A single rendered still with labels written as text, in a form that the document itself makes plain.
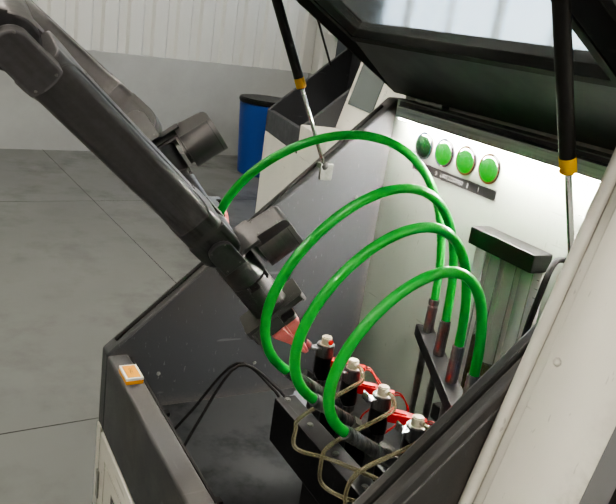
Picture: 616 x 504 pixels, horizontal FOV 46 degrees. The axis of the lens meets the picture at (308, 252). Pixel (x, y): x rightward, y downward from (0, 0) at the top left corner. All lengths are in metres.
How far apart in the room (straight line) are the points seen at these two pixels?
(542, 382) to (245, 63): 7.54
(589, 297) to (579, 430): 0.14
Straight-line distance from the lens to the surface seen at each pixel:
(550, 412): 0.82
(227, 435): 1.37
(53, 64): 0.76
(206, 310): 1.38
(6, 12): 0.75
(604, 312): 0.79
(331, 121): 4.41
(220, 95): 8.12
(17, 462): 2.76
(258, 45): 8.31
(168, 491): 1.08
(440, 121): 1.30
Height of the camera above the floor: 1.57
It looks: 18 degrees down
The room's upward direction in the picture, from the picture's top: 8 degrees clockwise
